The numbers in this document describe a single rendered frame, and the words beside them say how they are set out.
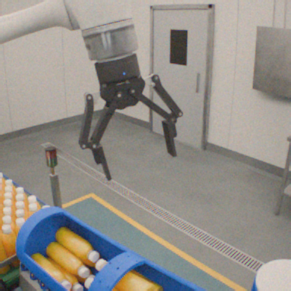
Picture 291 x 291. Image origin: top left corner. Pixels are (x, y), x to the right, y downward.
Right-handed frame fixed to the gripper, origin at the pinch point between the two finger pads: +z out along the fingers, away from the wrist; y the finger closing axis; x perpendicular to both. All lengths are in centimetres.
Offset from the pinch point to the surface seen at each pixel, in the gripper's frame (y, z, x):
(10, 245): 50, 48, -62
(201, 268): -58, 174, -119
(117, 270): 10.8, 38.7, -15.1
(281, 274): -46, 71, -8
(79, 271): 23, 51, -34
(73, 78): -43, 56, -548
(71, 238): 22, 44, -46
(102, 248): 12, 53, -45
